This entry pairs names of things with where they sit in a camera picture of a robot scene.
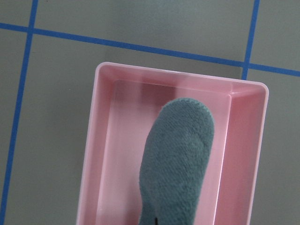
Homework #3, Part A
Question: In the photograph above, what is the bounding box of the grey microfibre cloth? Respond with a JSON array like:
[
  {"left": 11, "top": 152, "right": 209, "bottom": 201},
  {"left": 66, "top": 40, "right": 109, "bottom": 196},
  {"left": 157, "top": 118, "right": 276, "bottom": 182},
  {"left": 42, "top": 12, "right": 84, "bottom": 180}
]
[{"left": 139, "top": 98, "right": 214, "bottom": 225}]

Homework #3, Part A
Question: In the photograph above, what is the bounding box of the pink plastic bin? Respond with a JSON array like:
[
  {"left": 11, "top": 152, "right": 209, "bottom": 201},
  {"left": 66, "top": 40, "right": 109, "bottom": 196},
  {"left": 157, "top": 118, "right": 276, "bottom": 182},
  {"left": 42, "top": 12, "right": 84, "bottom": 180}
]
[{"left": 76, "top": 62, "right": 269, "bottom": 225}]

